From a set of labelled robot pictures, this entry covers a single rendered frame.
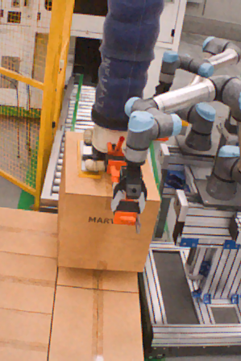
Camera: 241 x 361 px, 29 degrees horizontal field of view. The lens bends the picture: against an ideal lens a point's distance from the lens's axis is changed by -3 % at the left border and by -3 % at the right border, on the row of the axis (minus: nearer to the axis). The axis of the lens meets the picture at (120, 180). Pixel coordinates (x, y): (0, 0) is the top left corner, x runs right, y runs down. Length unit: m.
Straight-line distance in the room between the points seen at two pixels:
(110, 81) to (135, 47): 0.19
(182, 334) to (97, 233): 0.84
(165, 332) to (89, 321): 0.60
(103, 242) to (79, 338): 0.44
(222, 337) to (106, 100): 1.45
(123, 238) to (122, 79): 0.69
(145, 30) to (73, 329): 1.29
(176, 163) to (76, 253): 0.82
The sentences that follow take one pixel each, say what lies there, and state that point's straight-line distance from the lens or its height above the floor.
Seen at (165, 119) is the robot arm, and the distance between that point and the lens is 1.55.
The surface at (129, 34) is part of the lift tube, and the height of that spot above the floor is 1.71.
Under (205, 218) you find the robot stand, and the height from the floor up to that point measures 0.93.
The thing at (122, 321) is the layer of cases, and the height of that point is 0.54.
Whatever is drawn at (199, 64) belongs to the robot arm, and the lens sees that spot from 2.37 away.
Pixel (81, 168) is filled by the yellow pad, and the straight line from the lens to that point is 2.10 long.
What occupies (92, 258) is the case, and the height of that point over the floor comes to 0.74.
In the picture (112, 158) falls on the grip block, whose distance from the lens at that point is 1.94.
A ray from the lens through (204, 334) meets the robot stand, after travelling 2.65.
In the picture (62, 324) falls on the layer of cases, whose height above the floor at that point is 0.54.
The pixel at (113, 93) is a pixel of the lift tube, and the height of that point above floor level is 1.44.
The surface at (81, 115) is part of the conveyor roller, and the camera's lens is 4.11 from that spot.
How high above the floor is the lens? 2.10
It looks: 29 degrees down
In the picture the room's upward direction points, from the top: 9 degrees clockwise
